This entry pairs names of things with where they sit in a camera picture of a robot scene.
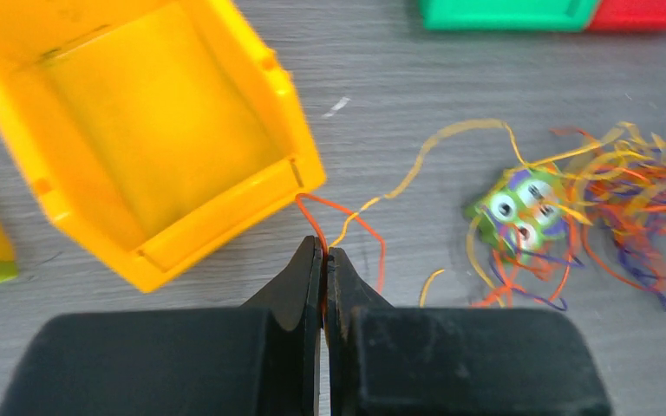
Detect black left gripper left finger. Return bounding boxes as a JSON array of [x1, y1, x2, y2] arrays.
[[0, 237, 323, 415]]

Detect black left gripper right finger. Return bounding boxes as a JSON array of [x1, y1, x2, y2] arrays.
[[325, 249, 612, 415]]

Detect orange cable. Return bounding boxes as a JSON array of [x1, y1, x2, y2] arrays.
[[295, 127, 666, 314]]

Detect yellow cable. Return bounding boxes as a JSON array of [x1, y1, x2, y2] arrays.
[[328, 119, 666, 309]]

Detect green owl puzzle piece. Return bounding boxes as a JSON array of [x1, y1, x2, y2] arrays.
[[464, 163, 568, 257]]

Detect orange plastic bin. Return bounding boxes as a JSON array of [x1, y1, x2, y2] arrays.
[[0, 1, 325, 293]]

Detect green plastic bin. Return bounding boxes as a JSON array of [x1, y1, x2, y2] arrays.
[[418, 0, 599, 32]]

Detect red plastic bin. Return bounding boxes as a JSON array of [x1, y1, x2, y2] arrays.
[[587, 0, 666, 30]]

